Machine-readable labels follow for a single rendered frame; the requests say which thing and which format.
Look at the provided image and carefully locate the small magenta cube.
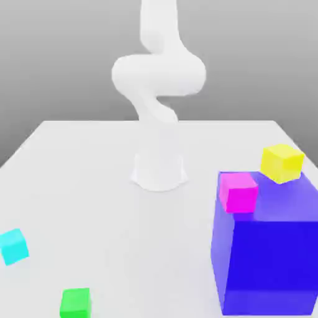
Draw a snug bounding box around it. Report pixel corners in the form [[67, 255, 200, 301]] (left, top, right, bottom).
[[219, 172, 260, 214]]

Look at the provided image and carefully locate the small yellow cube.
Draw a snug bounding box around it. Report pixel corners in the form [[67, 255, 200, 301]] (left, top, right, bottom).
[[260, 143, 306, 185]]

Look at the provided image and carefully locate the small green cube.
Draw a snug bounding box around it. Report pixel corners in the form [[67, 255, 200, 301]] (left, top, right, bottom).
[[59, 287, 92, 318]]

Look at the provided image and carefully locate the small cyan cube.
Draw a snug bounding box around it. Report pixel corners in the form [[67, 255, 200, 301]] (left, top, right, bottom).
[[0, 228, 30, 266]]

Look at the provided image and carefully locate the large blue box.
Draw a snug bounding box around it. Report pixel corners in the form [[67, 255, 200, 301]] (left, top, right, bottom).
[[210, 170, 318, 317]]

